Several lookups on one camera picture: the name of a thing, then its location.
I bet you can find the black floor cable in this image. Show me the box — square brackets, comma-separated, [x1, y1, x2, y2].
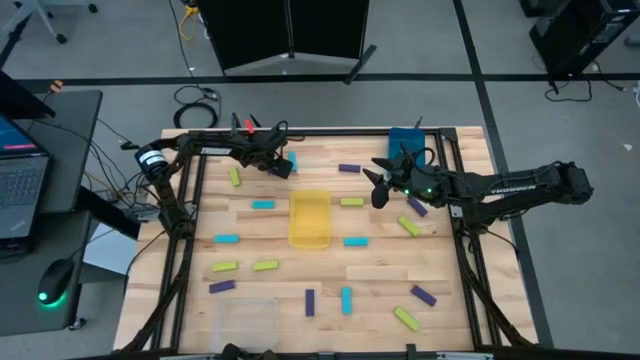
[544, 74, 626, 104]

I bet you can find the yellow cable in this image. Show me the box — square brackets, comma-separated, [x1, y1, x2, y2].
[178, 3, 201, 42]

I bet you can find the grey power supply box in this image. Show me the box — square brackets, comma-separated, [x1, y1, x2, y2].
[122, 202, 161, 224]

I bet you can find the black laptop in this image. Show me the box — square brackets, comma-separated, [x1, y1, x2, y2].
[0, 113, 51, 251]

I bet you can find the black equipment cart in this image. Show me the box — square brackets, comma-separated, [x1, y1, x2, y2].
[519, 0, 640, 76]

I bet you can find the coiled black cable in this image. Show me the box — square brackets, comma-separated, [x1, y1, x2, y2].
[173, 84, 221, 130]

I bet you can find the black folding partition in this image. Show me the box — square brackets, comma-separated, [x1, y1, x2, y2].
[197, 0, 377, 85]

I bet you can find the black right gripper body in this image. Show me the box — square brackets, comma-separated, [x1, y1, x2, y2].
[384, 152, 454, 209]

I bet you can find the grey office chair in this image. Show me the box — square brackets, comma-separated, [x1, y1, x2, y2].
[0, 0, 99, 45]

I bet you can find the dark grey desk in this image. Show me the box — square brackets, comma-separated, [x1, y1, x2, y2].
[0, 89, 141, 337]

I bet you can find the black monitor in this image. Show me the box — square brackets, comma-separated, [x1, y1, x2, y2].
[0, 69, 44, 120]

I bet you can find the blue plastic bin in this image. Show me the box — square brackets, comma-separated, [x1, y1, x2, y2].
[388, 126, 427, 169]

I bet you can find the black computer mouse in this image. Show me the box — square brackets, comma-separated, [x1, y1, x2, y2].
[37, 258, 76, 306]

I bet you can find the white sheet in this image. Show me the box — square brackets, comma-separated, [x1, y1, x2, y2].
[82, 222, 134, 276]

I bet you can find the clear translucent plastic bin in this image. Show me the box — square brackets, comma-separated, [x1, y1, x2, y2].
[209, 297, 281, 354]

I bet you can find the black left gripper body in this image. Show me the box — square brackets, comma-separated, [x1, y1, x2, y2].
[240, 128, 288, 170]

